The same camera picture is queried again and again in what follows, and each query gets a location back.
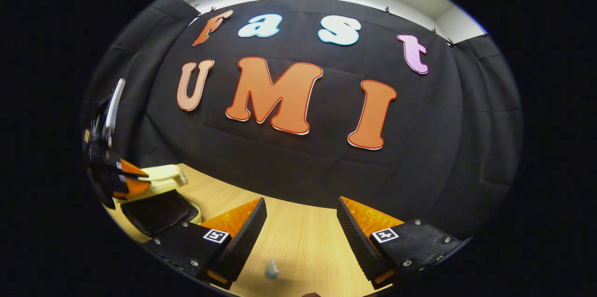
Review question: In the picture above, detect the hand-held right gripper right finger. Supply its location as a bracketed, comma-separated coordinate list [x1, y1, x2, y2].
[337, 196, 467, 290]

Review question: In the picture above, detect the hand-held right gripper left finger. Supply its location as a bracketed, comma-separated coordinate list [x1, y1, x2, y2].
[147, 197, 268, 290]

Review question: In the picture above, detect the pale yellow suitcase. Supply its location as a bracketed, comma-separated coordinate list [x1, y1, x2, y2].
[112, 164, 203, 238]

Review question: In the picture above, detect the black backdrop cloth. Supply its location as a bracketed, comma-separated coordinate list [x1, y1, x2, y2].
[82, 0, 523, 242]

